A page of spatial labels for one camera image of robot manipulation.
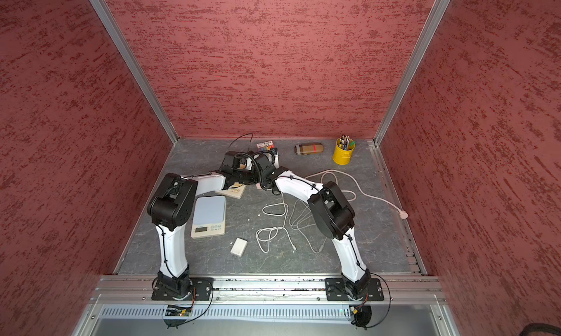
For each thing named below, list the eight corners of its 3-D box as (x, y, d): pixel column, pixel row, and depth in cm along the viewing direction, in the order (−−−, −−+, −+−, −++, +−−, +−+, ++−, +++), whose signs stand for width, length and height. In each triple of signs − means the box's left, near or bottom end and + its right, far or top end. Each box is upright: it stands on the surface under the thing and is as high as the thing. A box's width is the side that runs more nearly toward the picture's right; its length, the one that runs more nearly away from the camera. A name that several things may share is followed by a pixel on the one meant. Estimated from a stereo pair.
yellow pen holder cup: (334, 165, 112) (341, 141, 98) (332, 157, 116) (339, 133, 102) (347, 165, 113) (356, 141, 98) (345, 157, 116) (354, 133, 102)
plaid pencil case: (294, 155, 117) (294, 151, 114) (293, 147, 121) (294, 143, 118) (323, 155, 117) (324, 151, 114) (322, 148, 121) (323, 143, 118)
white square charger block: (230, 253, 84) (229, 251, 82) (237, 238, 88) (236, 236, 86) (242, 257, 83) (241, 255, 81) (248, 242, 87) (247, 240, 85)
